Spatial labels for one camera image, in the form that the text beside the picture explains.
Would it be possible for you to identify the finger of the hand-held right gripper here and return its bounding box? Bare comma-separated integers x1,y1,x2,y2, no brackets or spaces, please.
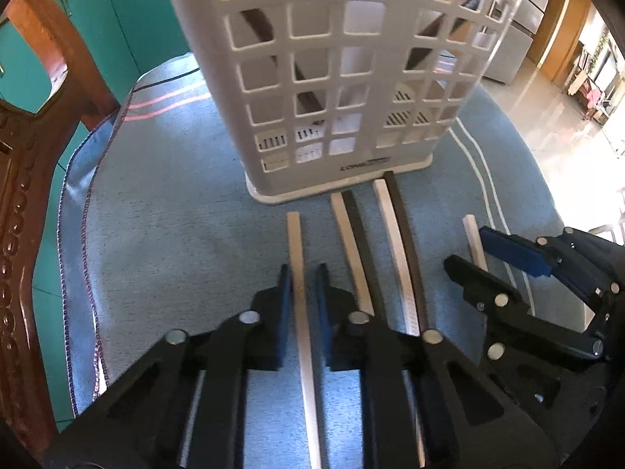
479,226,625,304
443,254,609,450

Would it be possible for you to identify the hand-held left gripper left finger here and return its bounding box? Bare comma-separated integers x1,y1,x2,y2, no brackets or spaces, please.
44,264,294,469

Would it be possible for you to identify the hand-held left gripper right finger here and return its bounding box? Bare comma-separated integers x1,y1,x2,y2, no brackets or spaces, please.
315,264,567,469

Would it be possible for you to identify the white chopstick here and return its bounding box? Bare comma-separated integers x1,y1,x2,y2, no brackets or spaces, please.
372,180,421,338
286,211,324,469
330,193,374,318
462,215,489,272

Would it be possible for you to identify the white plastic lattice basket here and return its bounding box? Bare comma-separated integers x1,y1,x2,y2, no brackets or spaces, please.
159,0,533,205

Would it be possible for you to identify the blue plaid cloth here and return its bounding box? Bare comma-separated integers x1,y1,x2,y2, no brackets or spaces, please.
57,54,594,469

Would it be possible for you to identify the clothes drying rack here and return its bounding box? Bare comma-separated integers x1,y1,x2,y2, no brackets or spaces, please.
566,44,616,123

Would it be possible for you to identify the silver refrigerator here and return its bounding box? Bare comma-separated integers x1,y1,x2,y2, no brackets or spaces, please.
481,0,557,86

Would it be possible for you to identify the brown wooden door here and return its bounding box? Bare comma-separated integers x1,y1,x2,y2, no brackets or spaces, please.
530,0,574,66

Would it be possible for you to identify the carved wooden chair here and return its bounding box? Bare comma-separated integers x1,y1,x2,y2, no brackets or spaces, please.
0,0,123,450

